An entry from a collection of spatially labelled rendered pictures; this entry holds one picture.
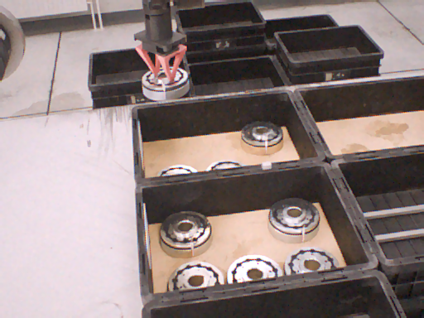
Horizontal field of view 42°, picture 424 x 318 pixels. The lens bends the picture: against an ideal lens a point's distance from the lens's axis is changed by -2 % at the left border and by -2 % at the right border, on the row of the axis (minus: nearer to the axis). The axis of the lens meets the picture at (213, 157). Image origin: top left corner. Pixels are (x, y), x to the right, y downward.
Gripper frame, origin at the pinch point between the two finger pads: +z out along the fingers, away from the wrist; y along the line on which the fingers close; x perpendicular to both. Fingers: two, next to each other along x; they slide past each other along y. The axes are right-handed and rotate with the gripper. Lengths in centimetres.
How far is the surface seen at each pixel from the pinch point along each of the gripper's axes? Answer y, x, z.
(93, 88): 81, -32, 44
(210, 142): -3.5, -9.6, 22.0
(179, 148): 0.8, -2.9, 22.0
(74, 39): 241, -123, 97
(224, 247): -29.9, 14.6, 23.1
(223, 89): 66, -88, 64
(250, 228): -30.5, 7.3, 23.0
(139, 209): -17.5, 24.5, 13.5
